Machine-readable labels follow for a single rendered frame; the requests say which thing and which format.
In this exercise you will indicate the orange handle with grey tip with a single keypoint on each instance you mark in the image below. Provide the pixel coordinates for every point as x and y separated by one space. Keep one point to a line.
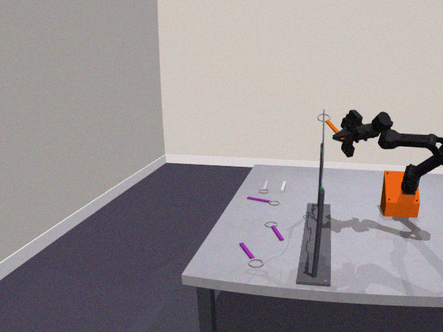
329 123

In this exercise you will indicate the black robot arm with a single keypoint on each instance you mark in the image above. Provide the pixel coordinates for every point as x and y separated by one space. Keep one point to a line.
390 139

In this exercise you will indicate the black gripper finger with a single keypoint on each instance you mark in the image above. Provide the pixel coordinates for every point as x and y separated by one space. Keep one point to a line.
347 141
345 133

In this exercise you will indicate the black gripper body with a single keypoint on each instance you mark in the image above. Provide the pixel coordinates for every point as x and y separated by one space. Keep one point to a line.
361 132

